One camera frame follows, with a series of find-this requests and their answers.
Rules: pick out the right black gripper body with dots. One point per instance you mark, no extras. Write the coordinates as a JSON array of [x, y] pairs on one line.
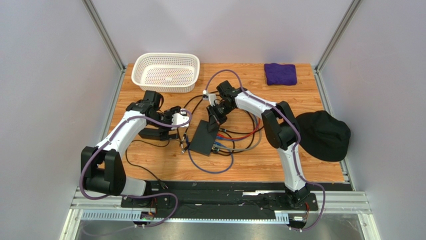
[[216, 115]]

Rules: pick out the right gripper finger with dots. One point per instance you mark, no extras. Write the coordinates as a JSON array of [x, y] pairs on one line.
[[212, 115], [213, 127]]

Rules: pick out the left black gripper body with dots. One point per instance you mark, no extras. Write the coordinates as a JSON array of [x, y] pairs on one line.
[[166, 117]]

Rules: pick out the black network switch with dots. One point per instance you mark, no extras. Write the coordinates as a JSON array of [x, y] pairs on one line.
[[204, 138]]

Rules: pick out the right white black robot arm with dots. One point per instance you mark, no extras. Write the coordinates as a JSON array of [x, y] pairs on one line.
[[280, 128]]

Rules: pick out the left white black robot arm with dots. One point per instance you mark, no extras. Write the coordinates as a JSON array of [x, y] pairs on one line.
[[102, 169]]

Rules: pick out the black power adapter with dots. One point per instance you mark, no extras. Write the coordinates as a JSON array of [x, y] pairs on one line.
[[153, 134]]

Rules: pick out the white plastic basket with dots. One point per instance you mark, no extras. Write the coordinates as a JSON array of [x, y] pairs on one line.
[[165, 72]]

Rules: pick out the purple cloth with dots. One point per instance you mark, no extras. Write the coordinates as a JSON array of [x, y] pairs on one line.
[[280, 74]]

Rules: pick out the black bucket hat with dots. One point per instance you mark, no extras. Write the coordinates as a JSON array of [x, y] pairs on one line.
[[323, 136]]

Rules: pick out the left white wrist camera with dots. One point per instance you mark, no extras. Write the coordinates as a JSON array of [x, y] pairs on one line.
[[180, 119]]

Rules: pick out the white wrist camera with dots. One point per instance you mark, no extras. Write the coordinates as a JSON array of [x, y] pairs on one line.
[[180, 119], [210, 97]]

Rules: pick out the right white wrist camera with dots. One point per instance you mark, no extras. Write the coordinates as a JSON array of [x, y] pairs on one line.
[[210, 97]]

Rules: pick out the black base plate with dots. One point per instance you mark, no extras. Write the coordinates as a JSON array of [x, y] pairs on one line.
[[218, 200]]

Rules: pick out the aluminium frame rail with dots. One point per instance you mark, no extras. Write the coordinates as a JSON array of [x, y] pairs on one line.
[[345, 214]]

